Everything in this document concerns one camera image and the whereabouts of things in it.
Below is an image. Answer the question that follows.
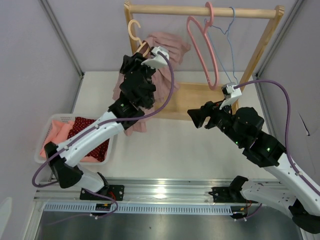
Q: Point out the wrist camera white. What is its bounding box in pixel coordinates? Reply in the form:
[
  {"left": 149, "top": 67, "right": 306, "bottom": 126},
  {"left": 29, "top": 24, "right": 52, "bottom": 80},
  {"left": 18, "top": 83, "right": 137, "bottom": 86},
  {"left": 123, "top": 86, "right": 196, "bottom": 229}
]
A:
[
  {"left": 141, "top": 46, "right": 170, "bottom": 70},
  {"left": 219, "top": 82, "right": 242, "bottom": 110}
]

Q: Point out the white plastic basket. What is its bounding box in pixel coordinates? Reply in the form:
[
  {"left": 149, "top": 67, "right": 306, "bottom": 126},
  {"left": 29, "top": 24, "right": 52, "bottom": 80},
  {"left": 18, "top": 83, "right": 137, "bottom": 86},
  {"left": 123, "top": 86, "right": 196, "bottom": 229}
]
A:
[{"left": 34, "top": 113, "right": 114, "bottom": 166}]

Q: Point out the white slotted cable duct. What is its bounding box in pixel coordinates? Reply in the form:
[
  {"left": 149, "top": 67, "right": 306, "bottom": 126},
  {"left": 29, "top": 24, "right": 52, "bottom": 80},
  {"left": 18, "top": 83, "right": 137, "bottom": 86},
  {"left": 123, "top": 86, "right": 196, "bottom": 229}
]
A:
[{"left": 44, "top": 202, "right": 233, "bottom": 216}]

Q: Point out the blue hanger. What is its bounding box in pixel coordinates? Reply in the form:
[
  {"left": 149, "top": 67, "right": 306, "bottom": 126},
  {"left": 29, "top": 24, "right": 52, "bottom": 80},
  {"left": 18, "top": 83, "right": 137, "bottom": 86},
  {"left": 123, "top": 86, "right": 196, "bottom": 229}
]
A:
[{"left": 207, "top": 6, "right": 239, "bottom": 84}]

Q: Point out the beige wooden hanger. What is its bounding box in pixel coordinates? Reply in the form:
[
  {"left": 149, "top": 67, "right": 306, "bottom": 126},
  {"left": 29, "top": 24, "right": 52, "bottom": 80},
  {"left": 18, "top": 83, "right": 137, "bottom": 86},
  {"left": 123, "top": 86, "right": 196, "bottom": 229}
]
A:
[{"left": 127, "top": 19, "right": 151, "bottom": 57}]

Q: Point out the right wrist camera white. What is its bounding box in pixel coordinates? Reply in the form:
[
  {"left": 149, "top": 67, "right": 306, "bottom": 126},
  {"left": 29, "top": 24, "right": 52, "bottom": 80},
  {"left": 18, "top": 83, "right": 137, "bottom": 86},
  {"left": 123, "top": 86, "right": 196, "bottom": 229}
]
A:
[{"left": 219, "top": 82, "right": 242, "bottom": 110}]

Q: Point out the pink hanger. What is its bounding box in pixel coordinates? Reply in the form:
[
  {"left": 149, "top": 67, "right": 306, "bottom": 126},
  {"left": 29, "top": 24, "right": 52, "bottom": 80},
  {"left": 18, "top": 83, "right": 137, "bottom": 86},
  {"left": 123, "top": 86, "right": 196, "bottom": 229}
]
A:
[{"left": 186, "top": 1, "right": 220, "bottom": 91}]

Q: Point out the red polka dot cloth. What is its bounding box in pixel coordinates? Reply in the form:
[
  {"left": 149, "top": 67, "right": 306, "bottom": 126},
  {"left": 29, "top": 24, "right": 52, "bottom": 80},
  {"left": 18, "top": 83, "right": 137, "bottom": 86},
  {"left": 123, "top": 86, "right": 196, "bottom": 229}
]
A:
[{"left": 67, "top": 117, "right": 110, "bottom": 163}]

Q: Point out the aluminium mounting rail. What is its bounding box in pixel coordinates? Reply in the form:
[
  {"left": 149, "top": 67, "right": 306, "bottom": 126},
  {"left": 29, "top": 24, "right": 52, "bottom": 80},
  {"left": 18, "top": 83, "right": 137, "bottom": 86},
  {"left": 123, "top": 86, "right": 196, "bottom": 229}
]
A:
[{"left": 33, "top": 178, "right": 232, "bottom": 204}]

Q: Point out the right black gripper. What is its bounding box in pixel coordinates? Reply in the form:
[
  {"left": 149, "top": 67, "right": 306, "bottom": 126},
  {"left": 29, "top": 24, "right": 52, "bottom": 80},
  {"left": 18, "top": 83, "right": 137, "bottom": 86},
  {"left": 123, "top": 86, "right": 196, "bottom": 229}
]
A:
[{"left": 187, "top": 97, "right": 246, "bottom": 147}]

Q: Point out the salmon orange cloth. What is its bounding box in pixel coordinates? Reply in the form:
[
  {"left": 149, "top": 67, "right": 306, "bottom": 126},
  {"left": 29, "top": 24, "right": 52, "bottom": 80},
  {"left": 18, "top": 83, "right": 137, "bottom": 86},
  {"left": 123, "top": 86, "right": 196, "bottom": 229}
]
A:
[{"left": 39, "top": 119, "right": 103, "bottom": 164}]

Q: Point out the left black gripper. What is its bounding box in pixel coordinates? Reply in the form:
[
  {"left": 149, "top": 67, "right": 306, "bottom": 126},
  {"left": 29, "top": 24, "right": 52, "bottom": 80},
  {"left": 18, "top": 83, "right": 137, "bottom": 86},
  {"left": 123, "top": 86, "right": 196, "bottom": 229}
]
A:
[{"left": 120, "top": 52, "right": 159, "bottom": 106}]

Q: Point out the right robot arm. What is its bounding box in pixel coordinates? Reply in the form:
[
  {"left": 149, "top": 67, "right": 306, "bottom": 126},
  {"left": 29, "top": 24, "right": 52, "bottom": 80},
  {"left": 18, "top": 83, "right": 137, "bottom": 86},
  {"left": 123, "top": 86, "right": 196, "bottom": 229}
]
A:
[{"left": 187, "top": 101, "right": 320, "bottom": 234}]

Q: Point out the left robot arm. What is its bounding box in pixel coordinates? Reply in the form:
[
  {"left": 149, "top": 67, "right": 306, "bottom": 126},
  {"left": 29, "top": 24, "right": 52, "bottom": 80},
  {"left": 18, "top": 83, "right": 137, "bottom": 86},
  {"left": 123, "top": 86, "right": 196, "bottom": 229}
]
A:
[{"left": 44, "top": 53, "right": 156, "bottom": 200}]

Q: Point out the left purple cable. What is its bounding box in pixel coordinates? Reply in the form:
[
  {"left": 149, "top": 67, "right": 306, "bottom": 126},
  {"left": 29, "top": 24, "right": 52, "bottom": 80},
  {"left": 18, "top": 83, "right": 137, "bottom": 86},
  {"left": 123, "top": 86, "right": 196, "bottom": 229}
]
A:
[{"left": 31, "top": 51, "right": 175, "bottom": 221}]

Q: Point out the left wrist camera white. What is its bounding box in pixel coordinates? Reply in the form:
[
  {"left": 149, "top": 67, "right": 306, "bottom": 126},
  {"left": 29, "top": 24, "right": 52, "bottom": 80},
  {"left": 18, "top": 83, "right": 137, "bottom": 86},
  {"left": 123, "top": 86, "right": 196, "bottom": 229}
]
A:
[{"left": 141, "top": 46, "right": 170, "bottom": 70}]

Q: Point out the dusty pink pleated skirt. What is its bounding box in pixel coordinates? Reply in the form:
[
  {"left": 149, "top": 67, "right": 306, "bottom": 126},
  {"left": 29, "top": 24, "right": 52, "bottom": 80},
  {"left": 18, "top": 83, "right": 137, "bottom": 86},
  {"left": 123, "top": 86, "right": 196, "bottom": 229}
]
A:
[{"left": 111, "top": 31, "right": 192, "bottom": 137}]

